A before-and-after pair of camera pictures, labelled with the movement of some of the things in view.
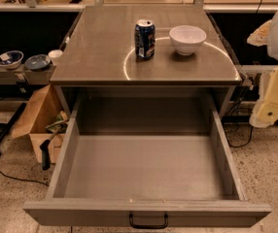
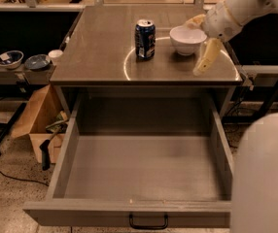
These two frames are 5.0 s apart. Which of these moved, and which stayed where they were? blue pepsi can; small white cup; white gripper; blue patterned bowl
Moved: white gripper
Stayed: blue pepsi can; small white cup; blue patterned bowl
